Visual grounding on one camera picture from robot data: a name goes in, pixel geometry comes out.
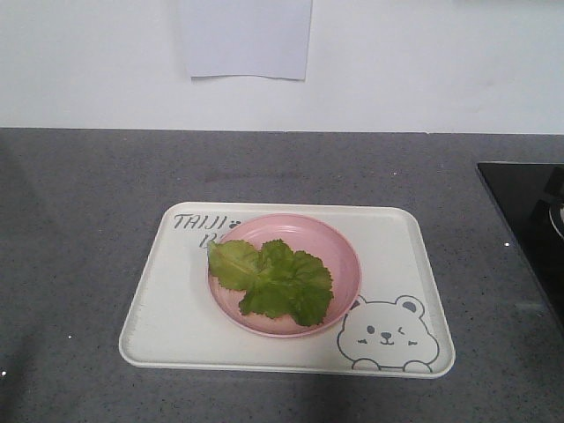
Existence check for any pink round plate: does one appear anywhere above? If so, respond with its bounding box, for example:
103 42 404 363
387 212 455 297
207 213 361 338

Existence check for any white paper on wall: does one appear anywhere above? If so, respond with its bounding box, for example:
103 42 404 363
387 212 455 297
178 1 312 80

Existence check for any cream bear serving tray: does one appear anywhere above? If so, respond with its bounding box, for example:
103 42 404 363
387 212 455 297
119 202 456 379

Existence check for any black glass cooktop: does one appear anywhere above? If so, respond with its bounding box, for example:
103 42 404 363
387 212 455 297
478 162 563 323

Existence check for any green lettuce leaf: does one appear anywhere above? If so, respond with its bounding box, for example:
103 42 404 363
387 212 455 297
207 239 333 327

